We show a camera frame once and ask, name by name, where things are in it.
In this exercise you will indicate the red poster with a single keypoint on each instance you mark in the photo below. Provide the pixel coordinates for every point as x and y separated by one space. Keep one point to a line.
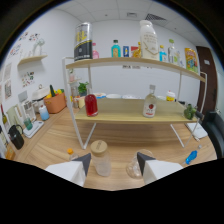
134 49

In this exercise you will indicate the white notebook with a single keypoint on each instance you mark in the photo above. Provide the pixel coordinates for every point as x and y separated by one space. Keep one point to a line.
198 130

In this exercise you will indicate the white vase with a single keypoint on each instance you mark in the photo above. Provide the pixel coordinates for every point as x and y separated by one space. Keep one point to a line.
38 47

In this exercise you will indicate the black chair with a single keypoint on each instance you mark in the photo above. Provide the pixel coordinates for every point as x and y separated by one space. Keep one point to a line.
215 131

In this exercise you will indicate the white milk bottle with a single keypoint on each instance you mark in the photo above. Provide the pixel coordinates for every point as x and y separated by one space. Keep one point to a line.
149 41

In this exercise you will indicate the silver bottle cap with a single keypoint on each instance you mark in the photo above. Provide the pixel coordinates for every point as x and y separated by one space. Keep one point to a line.
199 146

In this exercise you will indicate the wooden wall shelf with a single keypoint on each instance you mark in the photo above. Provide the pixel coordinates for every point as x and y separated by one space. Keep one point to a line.
31 59

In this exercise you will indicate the small pink bottle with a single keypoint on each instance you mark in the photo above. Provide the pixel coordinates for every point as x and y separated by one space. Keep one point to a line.
95 53

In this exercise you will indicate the amber round bottle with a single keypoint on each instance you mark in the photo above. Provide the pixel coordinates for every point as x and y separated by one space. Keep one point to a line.
136 53

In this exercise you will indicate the blue poster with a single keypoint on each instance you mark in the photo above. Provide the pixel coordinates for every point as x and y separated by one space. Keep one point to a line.
126 51

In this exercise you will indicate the two-tier wood and white rack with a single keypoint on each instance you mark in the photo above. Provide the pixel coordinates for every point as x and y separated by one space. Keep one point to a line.
126 111

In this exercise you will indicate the brown door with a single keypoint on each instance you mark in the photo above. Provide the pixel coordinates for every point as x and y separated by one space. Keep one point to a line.
206 80

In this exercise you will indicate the ceiling air vent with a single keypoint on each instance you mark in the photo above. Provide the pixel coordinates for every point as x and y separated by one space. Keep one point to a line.
155 17

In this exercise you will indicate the tall black and silver can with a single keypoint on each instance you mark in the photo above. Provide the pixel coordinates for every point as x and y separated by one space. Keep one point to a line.
83 43

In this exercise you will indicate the glass jar with wooden lid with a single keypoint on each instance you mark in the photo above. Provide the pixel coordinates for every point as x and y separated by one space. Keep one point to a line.
101 164

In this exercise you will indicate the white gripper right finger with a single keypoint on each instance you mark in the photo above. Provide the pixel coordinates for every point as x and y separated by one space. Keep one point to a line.
158 170

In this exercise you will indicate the dark green bottle in bucket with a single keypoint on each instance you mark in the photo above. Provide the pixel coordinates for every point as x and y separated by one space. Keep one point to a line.
52 90

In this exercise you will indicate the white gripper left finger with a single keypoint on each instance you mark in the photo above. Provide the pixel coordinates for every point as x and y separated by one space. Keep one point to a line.
68 170

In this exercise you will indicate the clear bottle with green cap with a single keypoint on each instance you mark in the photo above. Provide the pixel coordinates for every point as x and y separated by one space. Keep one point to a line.
172 53

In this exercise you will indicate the yellow printed can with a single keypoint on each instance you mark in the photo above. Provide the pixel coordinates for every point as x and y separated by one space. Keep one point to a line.
191 60

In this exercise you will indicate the orange bucket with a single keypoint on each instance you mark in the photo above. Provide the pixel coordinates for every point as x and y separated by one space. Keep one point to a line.
55 104

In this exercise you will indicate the green measuring cup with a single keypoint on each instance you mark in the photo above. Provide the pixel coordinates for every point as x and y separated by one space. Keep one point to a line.
28 124

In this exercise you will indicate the white capped pale blue bottle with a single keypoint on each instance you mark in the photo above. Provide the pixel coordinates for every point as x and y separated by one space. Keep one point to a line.
44 113

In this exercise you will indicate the dark muddler with wooden end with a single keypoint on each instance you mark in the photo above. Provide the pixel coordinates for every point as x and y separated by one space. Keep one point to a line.
199 115

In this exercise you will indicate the small light blue bottle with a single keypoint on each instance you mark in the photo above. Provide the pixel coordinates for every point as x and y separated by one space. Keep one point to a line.
162 55

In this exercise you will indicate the white scale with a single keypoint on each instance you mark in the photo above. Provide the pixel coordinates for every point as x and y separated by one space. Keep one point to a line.
34 130

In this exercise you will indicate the red liquid bottle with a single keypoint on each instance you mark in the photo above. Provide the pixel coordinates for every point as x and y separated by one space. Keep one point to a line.
91 106

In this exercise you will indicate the clear bottle with red label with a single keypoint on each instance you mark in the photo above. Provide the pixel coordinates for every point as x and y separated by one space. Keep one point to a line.
150 108

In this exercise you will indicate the clear glass cup with ice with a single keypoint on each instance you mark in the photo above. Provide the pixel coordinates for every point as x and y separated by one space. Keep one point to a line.
133 170

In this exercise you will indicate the black kettle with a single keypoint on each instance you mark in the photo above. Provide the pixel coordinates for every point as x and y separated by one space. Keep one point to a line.
16 140

